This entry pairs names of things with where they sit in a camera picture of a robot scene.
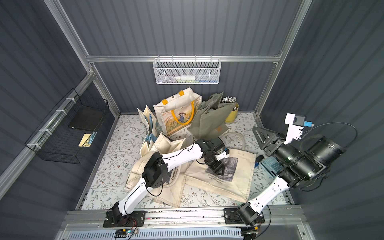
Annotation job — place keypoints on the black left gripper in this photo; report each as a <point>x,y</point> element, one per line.
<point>216,163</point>

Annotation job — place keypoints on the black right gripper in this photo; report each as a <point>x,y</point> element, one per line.
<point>272,144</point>

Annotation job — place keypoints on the cream tote with purple print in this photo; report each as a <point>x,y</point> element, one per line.
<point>236,181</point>

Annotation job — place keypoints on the cream tote bag front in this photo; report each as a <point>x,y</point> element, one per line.
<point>168,185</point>

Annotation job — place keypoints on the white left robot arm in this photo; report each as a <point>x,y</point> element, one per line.
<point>201,149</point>

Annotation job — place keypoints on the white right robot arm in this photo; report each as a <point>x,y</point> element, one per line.
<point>298,166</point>

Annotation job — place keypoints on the olive green canvas bag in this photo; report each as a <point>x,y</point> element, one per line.
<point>209,121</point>

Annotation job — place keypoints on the teal calculator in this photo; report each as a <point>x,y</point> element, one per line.
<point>272,166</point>

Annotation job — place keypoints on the yellow pencil cup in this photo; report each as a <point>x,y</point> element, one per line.
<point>232,116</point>

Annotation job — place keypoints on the bundle of pencils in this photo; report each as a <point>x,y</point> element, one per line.
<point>229,100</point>

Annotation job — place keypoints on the cream tote blue print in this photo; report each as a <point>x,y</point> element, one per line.
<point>153,129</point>

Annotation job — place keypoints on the white tube in basket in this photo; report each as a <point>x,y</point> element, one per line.
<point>185,78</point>

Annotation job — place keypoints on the yellow sticky notepad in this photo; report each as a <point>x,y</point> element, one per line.
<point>86,141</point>

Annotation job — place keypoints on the black notebook in basket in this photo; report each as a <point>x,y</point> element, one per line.
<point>87,119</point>

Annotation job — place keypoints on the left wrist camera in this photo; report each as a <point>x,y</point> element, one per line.
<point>223,153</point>

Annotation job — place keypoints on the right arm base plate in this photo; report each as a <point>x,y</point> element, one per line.
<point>231,217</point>

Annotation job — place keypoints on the cream tote yellow handles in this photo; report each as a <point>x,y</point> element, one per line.
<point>177,111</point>

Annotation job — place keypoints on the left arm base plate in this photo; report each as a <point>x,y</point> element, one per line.
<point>135,219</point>

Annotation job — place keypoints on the white wire wall basket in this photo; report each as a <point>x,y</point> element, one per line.
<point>207,72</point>

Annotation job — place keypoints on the black wire wall basket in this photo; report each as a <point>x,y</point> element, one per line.
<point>56,142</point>

